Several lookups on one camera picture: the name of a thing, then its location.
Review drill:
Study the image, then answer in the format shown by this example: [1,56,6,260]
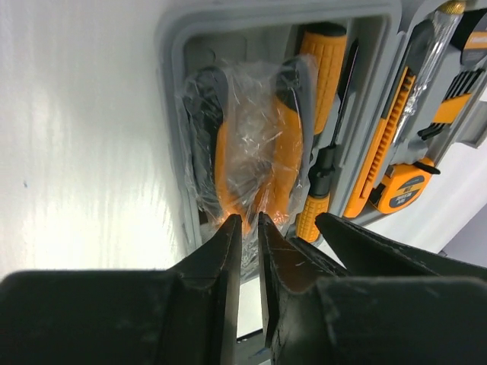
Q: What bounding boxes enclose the grey plastic tool case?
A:
[158,1,486,276]

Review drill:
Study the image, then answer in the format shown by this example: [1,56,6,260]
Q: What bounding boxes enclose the orange handled pliers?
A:
[174,55,319,263]

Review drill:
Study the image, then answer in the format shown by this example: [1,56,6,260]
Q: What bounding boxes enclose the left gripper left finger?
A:
[1,216,242,364]

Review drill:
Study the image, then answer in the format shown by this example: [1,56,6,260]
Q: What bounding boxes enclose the orange tape measure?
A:
[368,157,441,214]

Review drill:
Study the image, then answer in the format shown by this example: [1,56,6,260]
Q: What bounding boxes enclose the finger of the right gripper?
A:
[315,213,486,280]

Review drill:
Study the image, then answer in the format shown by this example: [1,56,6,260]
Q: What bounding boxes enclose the orange black utility knife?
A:
[343,20,434,218]

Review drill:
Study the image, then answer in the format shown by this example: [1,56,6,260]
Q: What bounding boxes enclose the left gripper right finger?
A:
[258,214,486,364]

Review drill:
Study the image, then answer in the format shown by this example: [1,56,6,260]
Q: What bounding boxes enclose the clear voltage tester pen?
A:
[392,1,466,145]

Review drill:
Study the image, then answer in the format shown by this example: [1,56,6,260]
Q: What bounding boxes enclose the orange black screwdriver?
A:
[299,22,347,135]
[296,40,358,243]

